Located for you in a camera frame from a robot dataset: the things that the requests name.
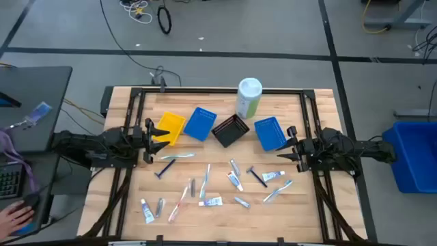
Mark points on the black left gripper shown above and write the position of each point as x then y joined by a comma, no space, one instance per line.
149,143

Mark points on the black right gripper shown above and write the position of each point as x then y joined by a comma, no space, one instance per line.
302,150

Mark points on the dark blue disposable razor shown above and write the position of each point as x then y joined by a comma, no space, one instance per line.
256,177
165,168

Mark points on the small white toothpaste tube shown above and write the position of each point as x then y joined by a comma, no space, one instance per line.
273,176
147,212
235,181
211,202

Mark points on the blue toothbrush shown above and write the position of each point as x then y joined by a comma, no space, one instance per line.
277,192
205,179

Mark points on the silver foil sachet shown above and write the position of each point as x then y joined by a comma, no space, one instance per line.
235,167
159,207
193,188
242,202

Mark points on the red toothbrush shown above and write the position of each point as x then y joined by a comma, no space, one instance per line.
178,203

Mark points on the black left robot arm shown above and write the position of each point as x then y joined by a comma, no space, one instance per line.
102,140

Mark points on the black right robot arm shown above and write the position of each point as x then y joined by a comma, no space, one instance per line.
358,147

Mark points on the yellow plastic basket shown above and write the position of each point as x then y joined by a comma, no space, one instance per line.
172,124

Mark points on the blue plastic basket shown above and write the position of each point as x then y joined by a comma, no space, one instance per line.
269,133
199,124

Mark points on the black plastic basket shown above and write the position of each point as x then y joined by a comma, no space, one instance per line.
230,131

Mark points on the white green wipes canister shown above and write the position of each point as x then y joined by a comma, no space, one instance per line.
249,92

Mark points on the large blue plastic bin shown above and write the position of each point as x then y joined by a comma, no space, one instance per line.
409,171

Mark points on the blue id badge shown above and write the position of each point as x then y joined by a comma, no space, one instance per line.
39,112

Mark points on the black keyboard shelf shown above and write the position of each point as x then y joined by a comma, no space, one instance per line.
37,171

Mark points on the grey metal floor bar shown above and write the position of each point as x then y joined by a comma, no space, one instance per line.
413,113

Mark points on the black desk top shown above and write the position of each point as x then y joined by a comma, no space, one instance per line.
37,85

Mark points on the black backlit keyboard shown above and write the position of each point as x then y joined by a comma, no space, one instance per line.
10,181

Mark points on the black monitor edge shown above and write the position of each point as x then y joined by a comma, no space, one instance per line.
8,100

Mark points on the person's hand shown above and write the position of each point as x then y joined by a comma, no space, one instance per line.
13,218

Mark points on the grey desk base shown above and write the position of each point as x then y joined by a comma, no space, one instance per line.
399,23

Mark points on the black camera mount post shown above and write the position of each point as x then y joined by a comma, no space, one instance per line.
162,85

